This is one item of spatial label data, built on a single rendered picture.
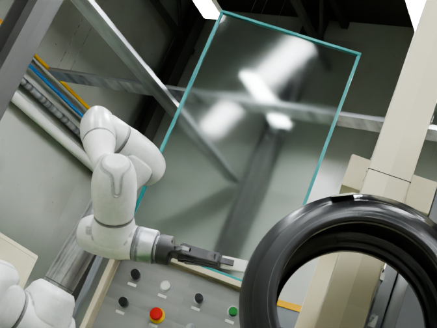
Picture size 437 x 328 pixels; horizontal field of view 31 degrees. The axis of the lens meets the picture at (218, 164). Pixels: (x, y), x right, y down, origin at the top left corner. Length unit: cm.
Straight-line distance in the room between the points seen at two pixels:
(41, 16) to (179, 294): 585
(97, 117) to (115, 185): 59
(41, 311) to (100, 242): 50
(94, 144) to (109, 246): 46
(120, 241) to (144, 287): 70
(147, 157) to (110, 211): 62
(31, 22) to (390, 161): 610
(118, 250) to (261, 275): 38
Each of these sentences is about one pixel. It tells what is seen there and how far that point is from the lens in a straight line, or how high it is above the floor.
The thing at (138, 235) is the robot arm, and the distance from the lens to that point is 203.
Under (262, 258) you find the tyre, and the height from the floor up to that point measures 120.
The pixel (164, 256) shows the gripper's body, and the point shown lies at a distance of 202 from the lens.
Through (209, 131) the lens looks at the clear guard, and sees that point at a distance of 284.
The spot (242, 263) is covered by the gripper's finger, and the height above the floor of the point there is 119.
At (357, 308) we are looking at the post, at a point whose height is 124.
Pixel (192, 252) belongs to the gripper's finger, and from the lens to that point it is 200.
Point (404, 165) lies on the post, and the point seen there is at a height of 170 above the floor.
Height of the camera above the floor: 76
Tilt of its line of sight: 18 degrees up
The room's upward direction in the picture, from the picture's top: 22 degrees clockwise
